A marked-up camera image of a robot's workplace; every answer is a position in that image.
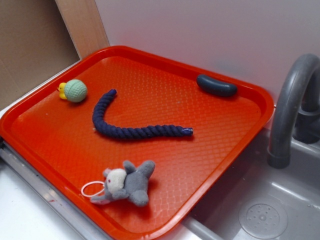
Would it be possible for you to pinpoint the light green textured ball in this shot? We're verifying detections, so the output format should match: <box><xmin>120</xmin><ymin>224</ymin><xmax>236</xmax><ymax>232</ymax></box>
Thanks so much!
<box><xmin>63</xmin><ymin>79</ymin><xmax>88</xmax><ymax>103</ymax></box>

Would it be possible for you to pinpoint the red plastic tray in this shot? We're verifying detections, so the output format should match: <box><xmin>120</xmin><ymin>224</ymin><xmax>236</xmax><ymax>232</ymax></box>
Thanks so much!
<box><xmin>0</xmin><ymin>46</ymin><xmax>274</xmax><ymax>240</ymax></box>

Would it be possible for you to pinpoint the dark grey oblong sausage toy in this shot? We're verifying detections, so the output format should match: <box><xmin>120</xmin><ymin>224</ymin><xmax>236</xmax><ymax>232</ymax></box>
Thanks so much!
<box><xmin>196</xmin><ymin>74</ymin><xmax>238</xmax><ymax>97</ymax></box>

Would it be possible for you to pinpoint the grey plush elephant toy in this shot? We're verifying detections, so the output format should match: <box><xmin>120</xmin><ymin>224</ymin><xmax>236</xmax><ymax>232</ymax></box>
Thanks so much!
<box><xmin>90</xmin><ymin>160</ymin><xmax>156</xmax><ymax>207</ymax></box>

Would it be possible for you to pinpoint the small yellow rubber duck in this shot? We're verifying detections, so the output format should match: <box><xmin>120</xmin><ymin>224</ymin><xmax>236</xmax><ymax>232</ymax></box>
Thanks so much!
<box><xmin>57</xmin><ymin>82</ymin><xmax>67</xmax><ymax>100</ymax></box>

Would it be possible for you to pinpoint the white elastic loop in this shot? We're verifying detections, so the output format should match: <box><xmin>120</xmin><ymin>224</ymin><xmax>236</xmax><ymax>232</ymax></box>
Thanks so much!
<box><xmin>80</xmin><ymin>180</ymin><xmax>105</xmax><ymax>198</ymax></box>

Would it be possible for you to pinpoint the grey plastic sink basin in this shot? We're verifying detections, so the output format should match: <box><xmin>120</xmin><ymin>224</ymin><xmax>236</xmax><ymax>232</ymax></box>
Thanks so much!
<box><xmin>181</xmin><ymin>128</ymin><xmax>320</xmax><ymax>240</ymax></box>

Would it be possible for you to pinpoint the wooden plank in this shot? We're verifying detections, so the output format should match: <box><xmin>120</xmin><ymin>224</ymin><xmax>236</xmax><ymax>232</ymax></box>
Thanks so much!
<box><xmin>55</xmin><ymin>0</ymin><xmax>110</xmax><ymax>59</ymax></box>

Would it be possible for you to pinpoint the grey plastic faucet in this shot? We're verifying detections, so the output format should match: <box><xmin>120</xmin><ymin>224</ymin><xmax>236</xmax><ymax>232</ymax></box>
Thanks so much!
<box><xmin>267</xmin><ymin>53</ymin><xmax>320</xmax><ymax>169</ymax></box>

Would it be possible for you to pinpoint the brown cardboard panel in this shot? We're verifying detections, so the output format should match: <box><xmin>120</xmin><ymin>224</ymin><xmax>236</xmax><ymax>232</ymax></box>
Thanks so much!
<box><xmin>0</xmin><ymin>0</ymin><xmax>79</xmax><ymax>109</ymax></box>

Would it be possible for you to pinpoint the dark blue twisted rope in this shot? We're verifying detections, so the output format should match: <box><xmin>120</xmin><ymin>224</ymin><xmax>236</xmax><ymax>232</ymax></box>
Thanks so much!
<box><xmin>92</xmin><ymin>88</ymin><xmax>195</xmax><ymax>141</ymax></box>

